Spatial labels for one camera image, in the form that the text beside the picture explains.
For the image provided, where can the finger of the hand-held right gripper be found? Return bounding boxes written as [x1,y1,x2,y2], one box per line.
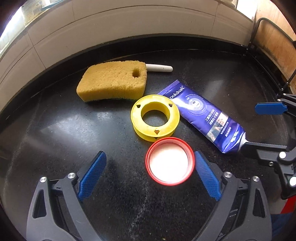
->
[240,141,296,168]
[254,93,296,116]

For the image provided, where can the folding chair wooden back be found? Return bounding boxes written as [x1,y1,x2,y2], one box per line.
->
[248,17,296,93]

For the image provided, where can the purple toothpaste tube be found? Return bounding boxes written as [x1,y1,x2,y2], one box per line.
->
[157,79,249,154]

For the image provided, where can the yellow tape spool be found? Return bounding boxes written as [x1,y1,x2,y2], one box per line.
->
[131,94,180,142]

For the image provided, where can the yellow sponge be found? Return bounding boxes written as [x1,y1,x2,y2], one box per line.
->
[76,60,147,102]

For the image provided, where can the white plastic stick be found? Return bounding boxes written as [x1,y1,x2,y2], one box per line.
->
[145,64,173,73]

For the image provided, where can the red jar lid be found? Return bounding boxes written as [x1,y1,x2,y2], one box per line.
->
[145,137,195,186]

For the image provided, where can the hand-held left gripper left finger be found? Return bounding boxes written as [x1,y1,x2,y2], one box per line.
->
[26,151,107,241]

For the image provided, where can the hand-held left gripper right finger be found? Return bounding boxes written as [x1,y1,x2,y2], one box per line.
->
[194,151,272,241]

